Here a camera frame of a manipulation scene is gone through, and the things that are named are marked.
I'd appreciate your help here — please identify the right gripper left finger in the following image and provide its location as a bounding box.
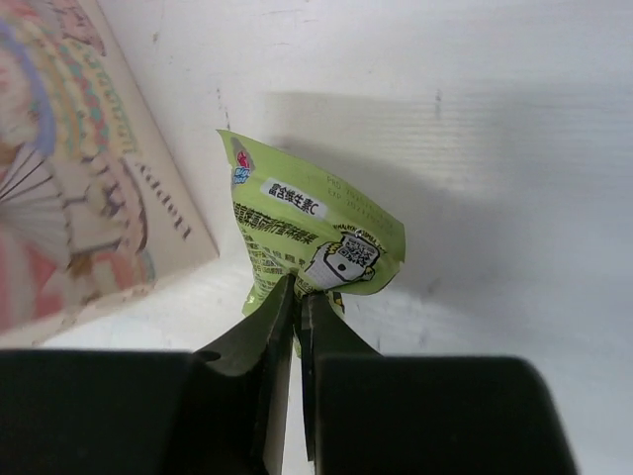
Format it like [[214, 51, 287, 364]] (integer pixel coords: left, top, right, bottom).
[[1, 276, 295, 474]]

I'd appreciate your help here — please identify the green snack packet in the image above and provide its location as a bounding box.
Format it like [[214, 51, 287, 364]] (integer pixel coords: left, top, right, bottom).
[[216, 129, 407, 362]]

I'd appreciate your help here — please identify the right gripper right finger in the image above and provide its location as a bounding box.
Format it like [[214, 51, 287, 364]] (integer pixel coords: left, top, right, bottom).
[[299, 294, 578, 474]]

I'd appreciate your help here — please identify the cream paper bag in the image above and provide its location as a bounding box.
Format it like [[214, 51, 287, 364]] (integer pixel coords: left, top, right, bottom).
[[1, 1, 218, 348]]

